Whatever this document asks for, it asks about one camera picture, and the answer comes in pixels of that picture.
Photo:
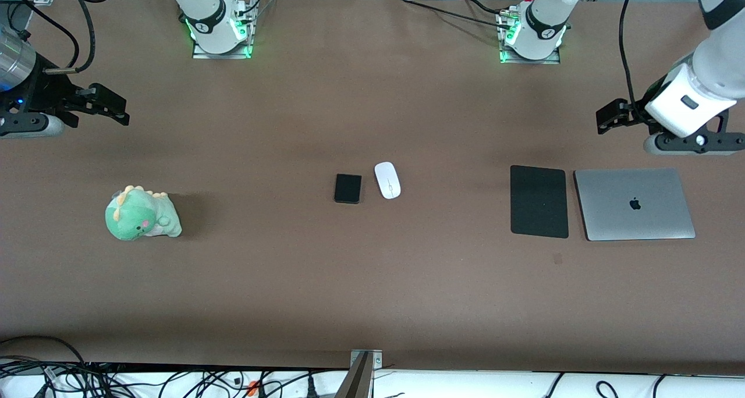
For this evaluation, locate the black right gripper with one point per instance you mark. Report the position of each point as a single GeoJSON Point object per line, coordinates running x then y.
{"type": "Point", "coordinates": [42, 91]}

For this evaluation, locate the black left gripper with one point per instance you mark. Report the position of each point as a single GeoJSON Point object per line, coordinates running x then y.
{"type": "Point", "coordinates": [642, 105]}

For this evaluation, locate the white computer mouse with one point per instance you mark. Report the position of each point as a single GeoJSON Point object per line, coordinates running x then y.
{"type": "Point", "coordinates": [387, 180]}

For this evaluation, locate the small black square box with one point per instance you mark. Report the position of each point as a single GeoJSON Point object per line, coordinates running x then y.
{"type": "Point", "coordinates": [348, 189]}

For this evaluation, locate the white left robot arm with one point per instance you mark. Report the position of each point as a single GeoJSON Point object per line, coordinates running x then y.
{"type": "Point", "coordinates": [716, 66]}

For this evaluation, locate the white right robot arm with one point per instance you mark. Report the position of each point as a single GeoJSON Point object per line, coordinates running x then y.
{"type": "Point", "coordinates": [209, 20]}

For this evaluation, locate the black mouse pad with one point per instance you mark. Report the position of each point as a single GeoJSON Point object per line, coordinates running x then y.
{"type": "Point", "coordinates": [539, 202]}

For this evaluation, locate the grey laptop with apple logo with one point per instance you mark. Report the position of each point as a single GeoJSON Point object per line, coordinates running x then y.
{"type": "Point", "coordinates": [634, 204]}

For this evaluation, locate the green dinosaur plush toy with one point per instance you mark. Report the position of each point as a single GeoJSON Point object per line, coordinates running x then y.
{"type": "Point", "coordinates": [139, 215]}

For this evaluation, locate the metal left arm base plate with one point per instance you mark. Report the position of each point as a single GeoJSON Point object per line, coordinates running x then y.
{"type": "Point", "coordinates": [529, 60]}

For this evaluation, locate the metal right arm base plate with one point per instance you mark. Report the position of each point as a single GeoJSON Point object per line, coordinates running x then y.
{"type": "Point", "coordinates": [221, 54]}

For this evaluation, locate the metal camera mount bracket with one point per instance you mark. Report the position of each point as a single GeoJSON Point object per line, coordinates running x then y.
{"type": "Point", "coordinates": [359, 375]}

